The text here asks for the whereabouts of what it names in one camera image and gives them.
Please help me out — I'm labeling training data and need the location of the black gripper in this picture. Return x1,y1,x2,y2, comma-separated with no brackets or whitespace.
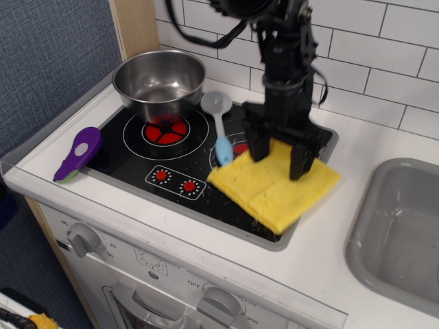
242,80,324,180

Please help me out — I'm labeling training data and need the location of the yellow towel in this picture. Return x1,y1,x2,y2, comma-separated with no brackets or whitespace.
207,139,341,235

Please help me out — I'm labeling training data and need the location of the blue handled ladle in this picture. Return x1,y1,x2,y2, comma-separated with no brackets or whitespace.
200,91,234,166

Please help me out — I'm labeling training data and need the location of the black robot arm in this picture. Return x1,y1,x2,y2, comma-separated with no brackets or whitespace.
210,1,324,180

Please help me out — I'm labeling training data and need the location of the black toy stovetop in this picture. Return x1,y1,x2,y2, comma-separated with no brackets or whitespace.
84,106,296,252

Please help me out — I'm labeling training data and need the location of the stainless steel pot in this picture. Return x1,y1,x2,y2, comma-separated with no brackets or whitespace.
112,50,206,124

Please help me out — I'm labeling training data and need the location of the grey sink basin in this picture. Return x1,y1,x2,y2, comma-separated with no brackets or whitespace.
346,158,438,317

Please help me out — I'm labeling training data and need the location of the grey right oven knob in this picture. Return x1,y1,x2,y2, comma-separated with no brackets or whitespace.
197,287,241,328

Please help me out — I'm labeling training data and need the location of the grey oven knob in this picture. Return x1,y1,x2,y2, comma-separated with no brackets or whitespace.
67,223,101,258
197,287,241,328

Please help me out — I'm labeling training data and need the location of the wooden side panel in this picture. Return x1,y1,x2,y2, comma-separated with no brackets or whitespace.
108,0,161,60

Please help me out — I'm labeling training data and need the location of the purple toy eggplant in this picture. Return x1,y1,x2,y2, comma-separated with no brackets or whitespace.
53,127,103,183

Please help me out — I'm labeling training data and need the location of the grey left oven knob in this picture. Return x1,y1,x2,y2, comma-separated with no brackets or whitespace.
67,223,101,258

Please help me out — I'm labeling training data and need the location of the yellow object bottom left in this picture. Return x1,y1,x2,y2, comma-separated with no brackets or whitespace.
28,313,60,329

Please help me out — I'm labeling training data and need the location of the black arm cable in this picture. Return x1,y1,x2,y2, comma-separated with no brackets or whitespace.
165,0,329,107

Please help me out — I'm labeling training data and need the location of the grey oven door handle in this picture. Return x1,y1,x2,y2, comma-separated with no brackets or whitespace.
112,283,199,328

